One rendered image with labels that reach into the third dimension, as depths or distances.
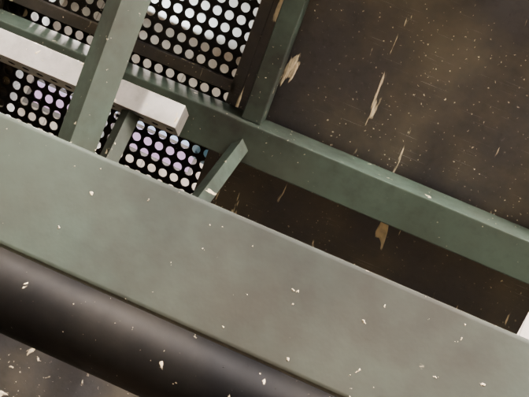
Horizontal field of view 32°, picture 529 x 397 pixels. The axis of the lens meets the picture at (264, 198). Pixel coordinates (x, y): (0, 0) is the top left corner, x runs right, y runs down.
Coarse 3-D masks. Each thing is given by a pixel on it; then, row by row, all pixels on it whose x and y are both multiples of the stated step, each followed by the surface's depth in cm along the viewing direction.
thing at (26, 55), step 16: (0, 32) 144; (0, 48) 144; (16, 48) 143; (32, 48) 143; (48, 48) 143; (16, 64) 145; (32, 64) 143; (48, 64) 143; (64, 64) 143; (80, 64) 143; (48, 80) 147; (64, 80) 142; (128, 96) 142; (144, 96) 141; (160, 96) 141; (144, 112) 141; (160, 112) 141; (176, 112) 141; (160, 128) 145; (176, 128) 141
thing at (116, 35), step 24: (120, 0) 124; (144, 0) 126; (120, 24) 125; (96, 48) 127; (120, 48) 127; (96, 72) 126; (120, 72) 128; (72, 96) 130; (96, 96) 127; (72, 120) 128; (96, 120) 129; (120, 120) 142; (96, 144) 130; (120, 144) 142; (240, 144) 174; (216, 168) 165; (216, 192) 161
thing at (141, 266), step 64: (0, 128) 68; (0, 192) 67; (64, 192) 67; (128, 192) 67; (0, 256) 128; (64, 256) 66; (128, 256) 66; (192, 256) 66; (256, 256) 66; (320, 256) 65; (0, 320) 127; (64, 320) 125; (128, 320) 126; (192, 320) 65; (256, 320) 65; (320, 320) 64; (384, 320) 64; (448, 320) 64; (0, 384) 174; (64, 384) 174; (128, 384) 126; (192, 384) 123; (256, 384) 123; (320, 384) 64; (384, 384) 64; (448, 384) 63; (512, 384) 63
